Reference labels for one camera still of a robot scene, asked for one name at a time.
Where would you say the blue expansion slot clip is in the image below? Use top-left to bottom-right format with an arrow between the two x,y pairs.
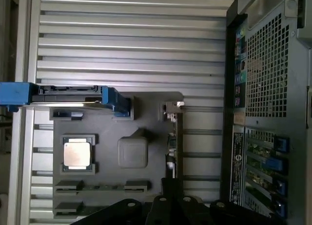
274,136 -> 290,153
264,157 -> 285,176
272,200 -> 288,219
274,178 -> 289,197

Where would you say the green RAM stick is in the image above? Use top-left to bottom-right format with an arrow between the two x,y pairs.
56,184 -> 150,192

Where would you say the black label sticker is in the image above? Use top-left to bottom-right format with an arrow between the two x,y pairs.
232,131 -> 245,207

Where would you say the silver CPU chip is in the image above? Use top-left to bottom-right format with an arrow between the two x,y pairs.
62,137 -> 93,172

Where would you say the grey parts rack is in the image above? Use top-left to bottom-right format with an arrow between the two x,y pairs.
48,90 -> 185,220

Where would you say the black open PC case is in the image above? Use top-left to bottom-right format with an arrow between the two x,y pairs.
218,0 -> 312,225

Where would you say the hard disk in blue caddy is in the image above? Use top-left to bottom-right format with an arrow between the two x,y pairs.
0,81 -> 133,119

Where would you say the graphics card with metal bracket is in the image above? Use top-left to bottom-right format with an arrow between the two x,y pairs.
165,101 -> 185,179

